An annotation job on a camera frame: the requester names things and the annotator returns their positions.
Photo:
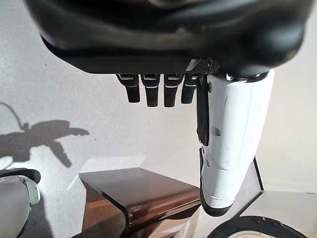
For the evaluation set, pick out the grey left robot leg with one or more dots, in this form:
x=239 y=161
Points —
x=12 y=198

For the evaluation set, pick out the round glass washing machine door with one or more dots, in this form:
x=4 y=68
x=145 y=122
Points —
x=247 y=221

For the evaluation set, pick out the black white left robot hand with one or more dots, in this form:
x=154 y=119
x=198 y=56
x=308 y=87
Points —
x=173 y=32

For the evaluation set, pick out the brown transparent acrylic stool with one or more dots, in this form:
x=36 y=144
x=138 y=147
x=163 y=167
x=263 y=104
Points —
x=138 y=188

